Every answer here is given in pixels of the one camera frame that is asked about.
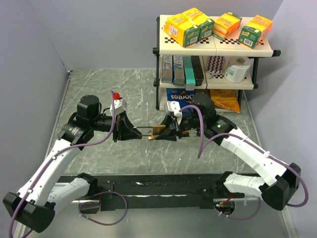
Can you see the toilet paper roll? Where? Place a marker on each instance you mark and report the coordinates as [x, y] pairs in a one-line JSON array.
[[237, 69]]

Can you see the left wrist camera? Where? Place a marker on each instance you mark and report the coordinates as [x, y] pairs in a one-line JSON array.
[[120, 104]]

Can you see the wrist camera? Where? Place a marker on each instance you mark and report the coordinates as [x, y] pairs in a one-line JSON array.
[[120, 104], [172, 108]]

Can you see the yellow sponge box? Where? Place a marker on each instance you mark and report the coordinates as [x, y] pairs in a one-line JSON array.
[[205, 23], [182, 29]]

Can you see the yellow sponge box left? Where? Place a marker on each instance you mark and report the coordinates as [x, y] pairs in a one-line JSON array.
[[182, 29]]

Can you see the blue Doritos bag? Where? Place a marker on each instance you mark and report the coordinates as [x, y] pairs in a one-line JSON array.
[[182, 96]]

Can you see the large brass padlock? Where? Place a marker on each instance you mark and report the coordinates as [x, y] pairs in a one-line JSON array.
[[154, 131]]

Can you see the black green box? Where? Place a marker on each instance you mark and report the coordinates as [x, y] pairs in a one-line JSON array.
[[198, 71]]

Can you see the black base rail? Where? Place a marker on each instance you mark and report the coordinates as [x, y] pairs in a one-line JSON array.
[[160, 191]]

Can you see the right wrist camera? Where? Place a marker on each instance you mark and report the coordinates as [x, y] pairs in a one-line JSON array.
[[172, 108]]

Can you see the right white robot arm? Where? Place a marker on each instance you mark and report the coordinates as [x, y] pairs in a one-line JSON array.
[[276, 181]]

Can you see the teal box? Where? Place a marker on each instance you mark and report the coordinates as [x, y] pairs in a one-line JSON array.
[[189, 73]]

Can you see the orange sponge pack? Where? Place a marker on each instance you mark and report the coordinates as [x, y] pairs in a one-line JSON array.
[[226, 24]]

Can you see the beige three tier shelf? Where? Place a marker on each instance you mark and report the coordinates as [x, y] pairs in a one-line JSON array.
[[211, 46]]

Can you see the yellow honey dijon bag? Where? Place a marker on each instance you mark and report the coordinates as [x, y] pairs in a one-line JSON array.
[[225, 99]]

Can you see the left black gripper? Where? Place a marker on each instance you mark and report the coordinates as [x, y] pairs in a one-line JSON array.
[[124, 129]]

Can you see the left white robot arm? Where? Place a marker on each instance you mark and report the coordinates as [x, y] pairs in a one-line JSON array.
[[35, 204]]

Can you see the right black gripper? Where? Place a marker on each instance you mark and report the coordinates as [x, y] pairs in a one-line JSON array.
[[169, 134]]

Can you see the purple zigzag sponge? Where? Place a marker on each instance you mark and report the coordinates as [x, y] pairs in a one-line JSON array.
[[215, 65]]

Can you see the orange green sponge box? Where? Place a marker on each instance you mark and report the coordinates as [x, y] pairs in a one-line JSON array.
[[254, 31]]

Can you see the brown snack bag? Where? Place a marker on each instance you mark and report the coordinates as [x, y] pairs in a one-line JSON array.
[[205, 91]]

